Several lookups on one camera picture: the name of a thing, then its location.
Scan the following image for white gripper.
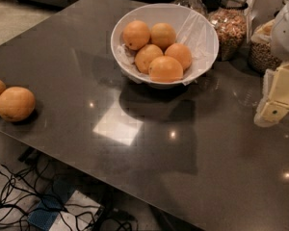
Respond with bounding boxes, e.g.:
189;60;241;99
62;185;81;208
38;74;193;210
254;1;289;127

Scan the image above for white plastic bowl liner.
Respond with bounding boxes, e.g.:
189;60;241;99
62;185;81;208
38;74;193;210
115;10;215;87

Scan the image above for white bowl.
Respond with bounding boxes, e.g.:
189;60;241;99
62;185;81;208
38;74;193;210
110;2;220;90

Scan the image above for orange front in bowl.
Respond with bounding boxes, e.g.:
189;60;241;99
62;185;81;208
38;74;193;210
148;56;183;83

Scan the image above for glass jar of cereal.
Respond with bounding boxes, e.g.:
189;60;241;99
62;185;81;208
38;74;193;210
248;19;281;74

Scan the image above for glass jar of nuts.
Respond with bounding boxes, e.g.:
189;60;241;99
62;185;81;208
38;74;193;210
208;0;249;61

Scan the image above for orange on table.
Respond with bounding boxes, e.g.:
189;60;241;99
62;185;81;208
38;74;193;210
0;87;36;122

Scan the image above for blue device on floor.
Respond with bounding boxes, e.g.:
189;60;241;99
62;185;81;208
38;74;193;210
28;179;75;231

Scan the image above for black cables on floor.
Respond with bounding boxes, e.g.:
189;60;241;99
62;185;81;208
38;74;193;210
0;151;139;231

